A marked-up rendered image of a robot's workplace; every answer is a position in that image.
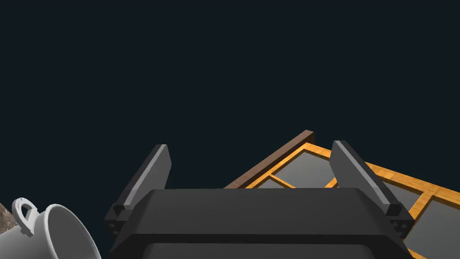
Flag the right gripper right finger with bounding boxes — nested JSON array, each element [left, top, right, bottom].
[[329, 140, 416, 240]]

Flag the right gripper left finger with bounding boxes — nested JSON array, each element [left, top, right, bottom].
[[104, 144, 173, 235]]

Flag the orange framed window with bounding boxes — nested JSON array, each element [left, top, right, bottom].
[[223, 129, 460, 259]]

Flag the white mug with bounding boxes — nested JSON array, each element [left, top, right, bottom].
[[0, 197, 102, 259]]

